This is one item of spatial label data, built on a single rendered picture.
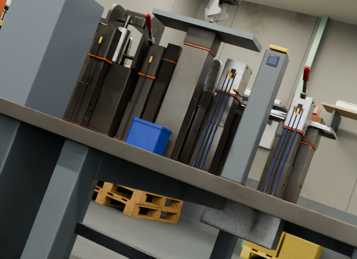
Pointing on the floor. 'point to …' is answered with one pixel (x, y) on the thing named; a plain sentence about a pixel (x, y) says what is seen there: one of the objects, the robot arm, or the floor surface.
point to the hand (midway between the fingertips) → (207, 22)
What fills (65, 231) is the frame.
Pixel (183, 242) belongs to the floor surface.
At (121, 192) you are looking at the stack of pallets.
